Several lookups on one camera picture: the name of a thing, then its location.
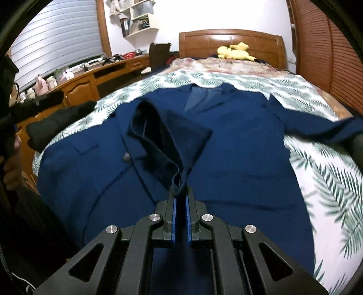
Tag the dark chair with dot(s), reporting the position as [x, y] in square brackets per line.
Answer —
[158, 56]

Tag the yellow plush toy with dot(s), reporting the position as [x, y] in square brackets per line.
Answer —
[232, 52]

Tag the floral quilt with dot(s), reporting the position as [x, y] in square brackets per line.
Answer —
[227, 66]

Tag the wooden headboard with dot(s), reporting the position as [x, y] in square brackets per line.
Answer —
[204, 42]

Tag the wooden desk cabinet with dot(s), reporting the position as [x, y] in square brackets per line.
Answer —
[79, 88]

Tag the red basket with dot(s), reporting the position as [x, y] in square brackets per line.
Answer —
[130, 54]

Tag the black garment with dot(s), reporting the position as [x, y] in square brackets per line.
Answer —
[51, 127]

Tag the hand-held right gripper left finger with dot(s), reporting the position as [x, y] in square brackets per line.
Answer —
[174, 219]

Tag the person's dark clothing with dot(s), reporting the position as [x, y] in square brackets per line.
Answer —
[34, 241]

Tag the white wall shelf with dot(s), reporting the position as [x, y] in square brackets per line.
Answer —
[141, 31]

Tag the navy blue suit jacket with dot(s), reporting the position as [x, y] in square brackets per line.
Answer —
[241, 147]

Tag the person's left hand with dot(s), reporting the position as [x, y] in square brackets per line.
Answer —
[12, 170]

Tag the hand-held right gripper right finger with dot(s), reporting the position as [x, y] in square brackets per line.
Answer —
[188, 219]

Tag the wooden louvered wardrobe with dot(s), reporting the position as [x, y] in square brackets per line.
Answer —
[320, 42]

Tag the wooden window frame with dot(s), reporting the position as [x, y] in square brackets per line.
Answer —
[103, 25]

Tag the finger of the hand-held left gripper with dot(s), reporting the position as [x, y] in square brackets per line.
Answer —
[39, 105]

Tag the grey window blind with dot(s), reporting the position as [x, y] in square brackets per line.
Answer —
[56, 37]

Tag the pink bottle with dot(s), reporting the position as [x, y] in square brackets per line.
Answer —
[40, 83]

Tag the leaf print bed sheet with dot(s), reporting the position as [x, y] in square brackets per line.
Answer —
[326, 184]

